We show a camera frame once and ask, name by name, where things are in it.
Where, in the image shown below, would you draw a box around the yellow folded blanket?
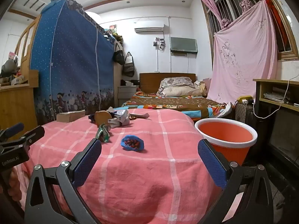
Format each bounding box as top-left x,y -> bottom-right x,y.
194,80 -> 208,96

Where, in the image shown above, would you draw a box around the checkered bag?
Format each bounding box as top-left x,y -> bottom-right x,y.
234,103 -> 256,125

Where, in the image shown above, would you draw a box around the wall socket cluster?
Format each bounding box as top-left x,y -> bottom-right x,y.
153,37 -> 165,50

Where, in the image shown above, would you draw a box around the pink hanging sheet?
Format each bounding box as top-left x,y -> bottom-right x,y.
207,0 -> 278,105

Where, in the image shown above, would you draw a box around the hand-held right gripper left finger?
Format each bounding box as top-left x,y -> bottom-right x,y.
24,138 -> 103,224

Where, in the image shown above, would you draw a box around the white air conditioner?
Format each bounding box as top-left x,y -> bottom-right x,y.
134,20 -> 164,32

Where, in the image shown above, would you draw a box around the ceiling vent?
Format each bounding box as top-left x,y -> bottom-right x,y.
22,0 -> 48,12

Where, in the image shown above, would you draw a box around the green wrapper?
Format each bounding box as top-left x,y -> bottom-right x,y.
95,124 -> 112,143

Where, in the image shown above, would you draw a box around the white cable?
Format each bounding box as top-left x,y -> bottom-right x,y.
251,79 -> 291,119

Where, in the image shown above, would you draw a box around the beige pillow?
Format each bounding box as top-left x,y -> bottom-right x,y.
157,85 -> 201,97

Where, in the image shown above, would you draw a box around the silver blue foil wrapper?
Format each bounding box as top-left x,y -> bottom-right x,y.
112,109 -> 130,121

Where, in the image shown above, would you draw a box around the yellow power strip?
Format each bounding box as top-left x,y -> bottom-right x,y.
237,95 -> 254,105

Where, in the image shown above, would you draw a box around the covered wall television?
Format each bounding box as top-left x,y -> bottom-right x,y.
169,37 -> 198,53

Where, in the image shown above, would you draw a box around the white nightstand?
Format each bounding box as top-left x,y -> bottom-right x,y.
117,85 -> 140,106

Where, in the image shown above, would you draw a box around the dark clothes pile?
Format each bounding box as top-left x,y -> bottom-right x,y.
120,79 -> 141,86

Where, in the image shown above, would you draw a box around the beige tissue box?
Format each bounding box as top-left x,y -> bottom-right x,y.
56,110 -> 86,123

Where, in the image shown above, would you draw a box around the black and white handbag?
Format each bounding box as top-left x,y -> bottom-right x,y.
123,52 -> 135,77

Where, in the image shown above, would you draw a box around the barred window wooden frame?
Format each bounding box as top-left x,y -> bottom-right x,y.
201,0 -> 299,60

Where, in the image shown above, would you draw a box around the wooden shelf unit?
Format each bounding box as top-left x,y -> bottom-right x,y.
253,79 -> 299,159

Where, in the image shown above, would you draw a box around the floral pillow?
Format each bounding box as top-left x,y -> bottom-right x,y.
159,77 -> 194,91

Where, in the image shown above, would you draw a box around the bed with colourful blanket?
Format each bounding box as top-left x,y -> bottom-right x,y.
121,91 -> 232,119

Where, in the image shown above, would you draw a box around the round tan disc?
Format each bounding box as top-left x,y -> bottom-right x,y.
95,111 -> 112,125

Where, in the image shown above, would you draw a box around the grey stuffed toy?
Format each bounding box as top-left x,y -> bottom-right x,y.
0,58 -> 19,77

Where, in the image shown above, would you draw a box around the colourful items atop bunk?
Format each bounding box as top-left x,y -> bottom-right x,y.
104,24 -> 123,43

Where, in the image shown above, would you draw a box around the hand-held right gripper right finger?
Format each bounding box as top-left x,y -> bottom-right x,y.
192,139 -> 274,224

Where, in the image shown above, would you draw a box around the red cloth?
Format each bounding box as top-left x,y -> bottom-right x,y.
265,0 -> 284,28

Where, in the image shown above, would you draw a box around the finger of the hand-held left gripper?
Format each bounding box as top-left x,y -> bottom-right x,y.
0,122 -> 25,141
21,125 -> 45,145

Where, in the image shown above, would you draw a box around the blue wrapper with red bits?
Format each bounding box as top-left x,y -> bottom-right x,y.
121,135 -> 144,151

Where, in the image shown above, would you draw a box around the pink pillow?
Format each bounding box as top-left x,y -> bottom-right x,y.
203,77 -> 212,96

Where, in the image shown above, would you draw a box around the stack of papers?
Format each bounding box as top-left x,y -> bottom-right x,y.
263,87 -> 299,105

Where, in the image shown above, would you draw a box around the blue dotted bed curtain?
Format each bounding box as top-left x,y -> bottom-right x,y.
29,0 -> 122,124

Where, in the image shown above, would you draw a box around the wooden bed headboard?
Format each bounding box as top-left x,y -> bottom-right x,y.
139,73 -> 197,94

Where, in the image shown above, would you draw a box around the wooden bunk stairs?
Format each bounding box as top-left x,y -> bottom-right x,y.
0,16 -> 40,132

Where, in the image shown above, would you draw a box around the orange bucket white rim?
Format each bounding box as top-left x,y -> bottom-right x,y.
195,118 -> 258,166

